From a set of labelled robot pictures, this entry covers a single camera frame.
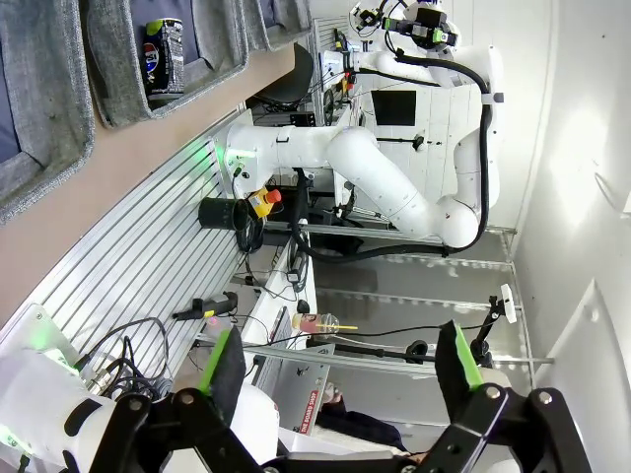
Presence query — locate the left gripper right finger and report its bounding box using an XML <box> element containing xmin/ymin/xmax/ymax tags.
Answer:
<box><xmin>423</xmin><ymin>319</ymin><xmax>593</xmax><ymax>473</ymax></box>

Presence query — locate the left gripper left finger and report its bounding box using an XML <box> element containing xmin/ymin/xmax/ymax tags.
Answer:
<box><xmin>110</xmin><ymin>324</ymin><xmax>277</xmax><ymax>473</ymax></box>

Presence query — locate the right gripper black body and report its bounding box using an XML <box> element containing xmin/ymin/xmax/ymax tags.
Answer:
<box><xmin>411</xmin><ymin>3</ymin><xmax>462</xmax><ymax>49</ymax></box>

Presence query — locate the crushed black silver can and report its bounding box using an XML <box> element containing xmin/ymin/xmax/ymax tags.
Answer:
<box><xmin>143</xmin><ymin>18</ymin><xmax>186</xmax><ymax>102</ymax></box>

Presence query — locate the black stand white head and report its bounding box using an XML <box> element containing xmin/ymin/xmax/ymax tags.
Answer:
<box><xmin>403</xmin><ymin>283</ymin><xmax>519</xmax><ymax>369</ymax></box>

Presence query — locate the black monitor screen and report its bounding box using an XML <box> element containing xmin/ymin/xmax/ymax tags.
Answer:
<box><xmin>370</xmin><ymin>89</ymin><xmax>418</xmax><ymax>128</ymax></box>

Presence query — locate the red board shop sign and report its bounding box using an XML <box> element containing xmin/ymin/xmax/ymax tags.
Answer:
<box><xmin>295</xmin><ymin>388</ymin><xmax>321</xmax><ymax>435</ymax></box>

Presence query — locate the plastic drink cup with straw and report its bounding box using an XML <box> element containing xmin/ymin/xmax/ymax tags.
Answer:
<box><xmin>291</xmin><ymin>312</ymin><xmax>360</xmax><ymax>339</ymax></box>

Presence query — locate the black office chair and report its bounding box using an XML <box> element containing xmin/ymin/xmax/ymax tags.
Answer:
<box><xmin>245</xmin><ymin>42</ymin><xmax>316</xmax><ymax>107</ymax></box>

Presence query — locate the person in black top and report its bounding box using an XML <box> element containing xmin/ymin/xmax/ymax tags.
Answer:
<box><xmin>315</xmin><ymin>383</ymin><xmax>410</xmax><ymax>454</ymax></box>

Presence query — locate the slotted aluminium panel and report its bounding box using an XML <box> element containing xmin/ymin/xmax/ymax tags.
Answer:
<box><xmin>0</xmin><ymin>107</ymin><xmax>257</xmax><ymax>395</ymax></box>

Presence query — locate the grey fabric basket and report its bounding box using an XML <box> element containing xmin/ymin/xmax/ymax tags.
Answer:
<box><xmin>78</xmin><ymin>0</ymin><xmax>250</xmax><ymax>130</ymax></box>
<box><xmin>0</xmin><ymin>0</ymin><xmax>96</xmax><ymax>226</ymax></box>
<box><xmin>241</xmin><ymin>0</ymin><xmax>313</xmax><ymax>53</ymax></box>

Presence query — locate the black pen cup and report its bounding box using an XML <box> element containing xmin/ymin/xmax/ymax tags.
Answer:
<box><xmin>197</xmin><ymin>195</ymin><xmax>250</xmax><ymax>233</ymax></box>

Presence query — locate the yellow emergency stop button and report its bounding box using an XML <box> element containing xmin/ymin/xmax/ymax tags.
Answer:
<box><xmin>245</xmin><ymin>186</ymin><xmax>283</xmax><ymax>221</ymax></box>

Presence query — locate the black handle tool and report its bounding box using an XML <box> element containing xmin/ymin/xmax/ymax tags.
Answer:
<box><xmin>172</xmin><ymin>290</ymin><xmax>239</xmax><ymax>321</ymax></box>

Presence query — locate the black cable bundle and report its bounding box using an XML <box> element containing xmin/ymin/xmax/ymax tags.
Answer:
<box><xmin>73</xmin><ymin>317</ymin><xmax>174</xmax><ymax>400</ymax></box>

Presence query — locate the black corrugated cable hose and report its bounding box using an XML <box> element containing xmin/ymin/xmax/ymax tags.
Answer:
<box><xmin>288</xmin><ymin>51</ymin><xmax>497</xmax><ymax>265</ymax></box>

